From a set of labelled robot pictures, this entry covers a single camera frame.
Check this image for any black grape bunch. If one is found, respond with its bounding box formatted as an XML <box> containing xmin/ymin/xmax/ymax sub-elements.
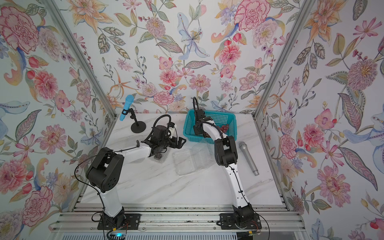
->
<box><xmin>155</xmin><ymin>153</ymin><xmax>163</xmax><ymax>160</ymax></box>

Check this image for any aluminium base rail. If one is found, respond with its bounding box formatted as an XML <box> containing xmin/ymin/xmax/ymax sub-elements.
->
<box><xmin>50</xmin><ymin>204</ymin><xmax>306</xmax><ymax>233</ymax></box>

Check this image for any grey microphone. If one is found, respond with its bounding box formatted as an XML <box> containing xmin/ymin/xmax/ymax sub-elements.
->
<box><xmin>239</xmin><ymin>142</ymin><xmax>259</xmax><ymax>176</ymax></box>

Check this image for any blue microphone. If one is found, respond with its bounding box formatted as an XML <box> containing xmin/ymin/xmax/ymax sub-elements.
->
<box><xmin>119</xmin><ymin>95</ymin><xmax>135</xmax><ymax>121</ymax></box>

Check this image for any teal plastic mesh basket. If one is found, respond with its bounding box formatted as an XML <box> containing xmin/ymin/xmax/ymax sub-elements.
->
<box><xmin>183</xmin><ymin>110</ymin><xmax>237</xmax><ymax>145</ymax></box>

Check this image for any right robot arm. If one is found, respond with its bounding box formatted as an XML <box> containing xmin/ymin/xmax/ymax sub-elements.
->
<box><xmin>194</xmin><ymin>108</ymin><xmax>255</xmax><ymax>229</ymax></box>

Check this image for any red grape bunch back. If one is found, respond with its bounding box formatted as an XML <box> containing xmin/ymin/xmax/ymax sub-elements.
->
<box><xmin>220</xmin><ymin>124</ymin><xmax>229</xmax><ymax>134</ymax></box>

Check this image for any aluminium frame post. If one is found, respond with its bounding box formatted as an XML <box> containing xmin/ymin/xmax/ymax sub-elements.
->
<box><xmin>42</xmin><ymin>0</ymin><xmax>117</xmax><ymax>121</ymax></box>
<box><xmin>253</xmin><ymin>0</ymin><xmax>314</xmax><ymax>121</ymax></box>

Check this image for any left aluminium frame post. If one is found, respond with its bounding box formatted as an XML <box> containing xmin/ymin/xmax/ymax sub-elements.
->
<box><xmin>42</xmin><ymin>0</ymin><xmax>117</xmax><ymax>121</ymax></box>

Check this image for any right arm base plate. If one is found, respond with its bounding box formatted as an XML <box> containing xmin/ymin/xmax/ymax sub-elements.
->
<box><xmin>216</xmin><ymin>213</ymin><xmax>262</xmax><ymax>230</ymax></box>

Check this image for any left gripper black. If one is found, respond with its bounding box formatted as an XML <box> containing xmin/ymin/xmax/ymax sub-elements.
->
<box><xmin>158</xmin><ymin>135</ymin><xmax>187</xmax><ymax>149</ymax></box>

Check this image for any black microphone stand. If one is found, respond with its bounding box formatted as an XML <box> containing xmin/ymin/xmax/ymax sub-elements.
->
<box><xmin>119</xmin><ymin>108</ymin><xmax>146</xmax><ymax>134</ymax></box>

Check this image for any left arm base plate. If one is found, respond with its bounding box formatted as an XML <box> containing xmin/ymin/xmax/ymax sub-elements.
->
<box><xmin>97</xmin><ymin>214</ymin><xmax>141</xmax><ymax>231</ymax></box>

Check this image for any clear clamshell container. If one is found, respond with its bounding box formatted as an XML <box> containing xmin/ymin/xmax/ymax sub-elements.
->
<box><xmin>173</xmin><ymin>141</ymin><xmax>215</xmax><ymax>177</ymax></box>
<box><xmin>153</xmin><ymin>151</ymin><xmax>169</xmax><ymax>164</ymax></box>

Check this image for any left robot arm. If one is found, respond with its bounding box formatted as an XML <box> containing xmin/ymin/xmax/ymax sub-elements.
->
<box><xmin>86</xmin><ymin>114</ymin><xmax>187</xmax><ymax>229</ymax></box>

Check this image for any right aluminium frame post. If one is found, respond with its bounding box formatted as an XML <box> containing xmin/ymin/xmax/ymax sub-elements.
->
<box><xmin>253</xmin><ymin>0</ymin><xmax>314</xmax><ymax>121</ymax></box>

